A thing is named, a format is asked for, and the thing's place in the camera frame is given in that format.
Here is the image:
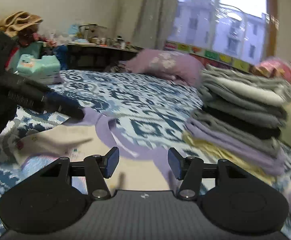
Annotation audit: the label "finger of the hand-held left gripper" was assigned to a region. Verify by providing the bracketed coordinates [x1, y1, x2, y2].
[44, 92, 86, 121]

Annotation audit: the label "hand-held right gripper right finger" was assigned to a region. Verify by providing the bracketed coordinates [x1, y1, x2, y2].
[168, 147, 248, 201]

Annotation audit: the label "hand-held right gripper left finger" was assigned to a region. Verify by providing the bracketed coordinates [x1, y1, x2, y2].
[39, 146, 121, 200]

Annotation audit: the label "cream and purple sweatshirt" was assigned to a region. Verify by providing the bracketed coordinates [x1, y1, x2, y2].
[12, 107, 211, 193]

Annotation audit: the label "dark red clothes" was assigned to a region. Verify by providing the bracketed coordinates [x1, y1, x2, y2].
[18, 29, 50, 47]

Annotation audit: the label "brown clothes pile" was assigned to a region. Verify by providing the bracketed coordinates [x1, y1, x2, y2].
[0, 11, 44, 37]

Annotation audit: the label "stack of grey folded clothes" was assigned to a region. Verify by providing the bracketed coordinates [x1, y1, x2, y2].
[183, 64, 291, 178]

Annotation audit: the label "mint green tissue pack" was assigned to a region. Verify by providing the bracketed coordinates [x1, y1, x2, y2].
[17, 41, 61, 85]

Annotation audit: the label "blue bag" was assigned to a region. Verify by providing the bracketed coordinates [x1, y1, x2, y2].
[53, 45, 70, 71]

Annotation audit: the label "dark cluttered desk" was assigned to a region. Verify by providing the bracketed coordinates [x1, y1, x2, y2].
[65, 42, 141, 72]

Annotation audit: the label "blue patterned bedspread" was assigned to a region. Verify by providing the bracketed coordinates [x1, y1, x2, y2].
[0, 69, 291, 238]

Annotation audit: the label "glass tank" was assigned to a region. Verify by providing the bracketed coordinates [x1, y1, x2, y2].
[79, 24, 109, 43]

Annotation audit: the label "purple floral pillow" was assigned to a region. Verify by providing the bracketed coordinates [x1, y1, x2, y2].
[125, 49, 205, 86]

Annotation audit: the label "colourful alphabet play mat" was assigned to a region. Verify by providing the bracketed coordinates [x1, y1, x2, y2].
[164, 41, 255, 73]

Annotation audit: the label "pale curtain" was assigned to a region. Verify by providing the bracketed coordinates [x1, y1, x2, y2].
[120, 0, 181, 53]

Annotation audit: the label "pink floral cloth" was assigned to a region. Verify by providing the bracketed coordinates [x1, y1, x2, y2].
[252, 57, 291, 82]

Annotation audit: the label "window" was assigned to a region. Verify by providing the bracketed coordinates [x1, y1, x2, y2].
[166, 0, 279, 66]

